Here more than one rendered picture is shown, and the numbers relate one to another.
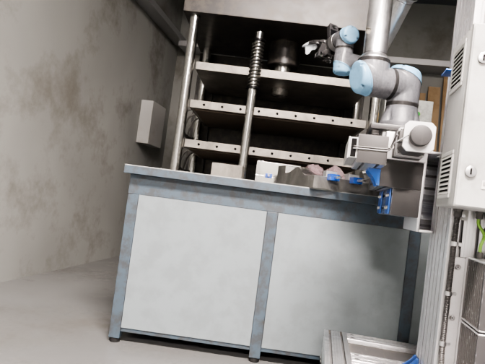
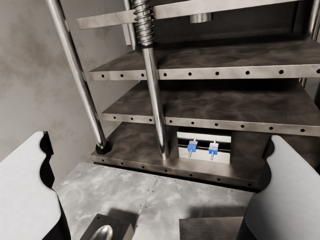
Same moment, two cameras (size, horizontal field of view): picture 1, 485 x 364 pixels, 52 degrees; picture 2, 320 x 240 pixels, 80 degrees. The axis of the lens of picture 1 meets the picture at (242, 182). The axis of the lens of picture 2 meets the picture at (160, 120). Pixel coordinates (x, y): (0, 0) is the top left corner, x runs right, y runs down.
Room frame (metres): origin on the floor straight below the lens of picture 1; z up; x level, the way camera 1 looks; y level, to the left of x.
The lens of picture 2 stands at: (2.23, -0.31, 1.52)
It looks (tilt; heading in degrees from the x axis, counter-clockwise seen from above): 29 degrees down; 21
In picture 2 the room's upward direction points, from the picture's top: 9 degrees counter-clockwise
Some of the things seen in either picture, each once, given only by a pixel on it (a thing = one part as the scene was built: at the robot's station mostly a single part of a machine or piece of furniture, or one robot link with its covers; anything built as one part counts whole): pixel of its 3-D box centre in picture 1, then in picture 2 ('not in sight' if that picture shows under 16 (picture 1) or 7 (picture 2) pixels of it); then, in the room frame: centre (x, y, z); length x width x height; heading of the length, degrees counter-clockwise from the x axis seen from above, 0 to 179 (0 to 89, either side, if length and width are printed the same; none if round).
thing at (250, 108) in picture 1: (246, 136); (157, 108); (3.04, 0.01, 1.10); 0.05 x 0.05 x 1.30
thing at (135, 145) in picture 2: not in sight; (203, 131); (3.37, -0.17, 0.76); 1.30 x 0.84 x 0.06; 87
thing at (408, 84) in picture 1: (402, 86); not in sight; (1.82, -0.54, 1.20); 0.13 x 0.12 x 0.14; 106
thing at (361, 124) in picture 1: (275, 123); (203, 54); (3.42, -0.18, 1.27); 1.10 x 0.74 x 0.05; 87
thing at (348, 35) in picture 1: (346, 37); not in sight; (2.04, -0.35, 1.43); 0.11 x 0.08 x 0.09; 16
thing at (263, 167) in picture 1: (276, 179); (209, 123); (3.29, -0.22, 0.87); 0.50 x 0.27 x 0.17; 177
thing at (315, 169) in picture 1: (321, 170); not in sight; (2.39, -0.37, 0.90); 0.26 x 0.18 x 0.08; 15
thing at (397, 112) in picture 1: (400, 117); not in sight; (1.82, -0.55, 1.09); 0.15 x 0.15 x 0.10
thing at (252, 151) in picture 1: (271, 159); (204, 94); (3.42, -0.18, 1.02); 1.10 x 0.74 x 0.05; 87
